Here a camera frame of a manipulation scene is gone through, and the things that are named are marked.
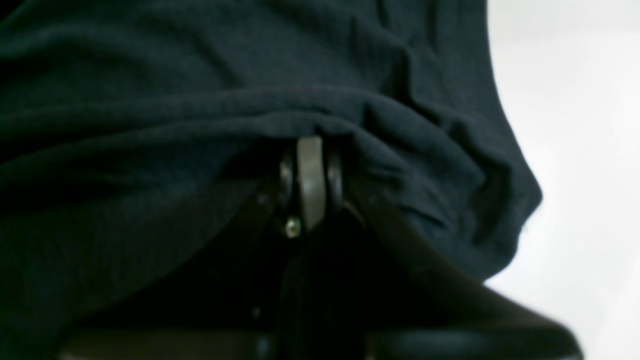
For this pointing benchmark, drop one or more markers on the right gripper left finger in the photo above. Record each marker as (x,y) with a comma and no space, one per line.
(226,302)

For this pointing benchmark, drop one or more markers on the black t-shirt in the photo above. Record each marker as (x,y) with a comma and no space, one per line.
(132,129)

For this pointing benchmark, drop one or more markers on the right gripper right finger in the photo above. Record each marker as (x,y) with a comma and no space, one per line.
(413,303)

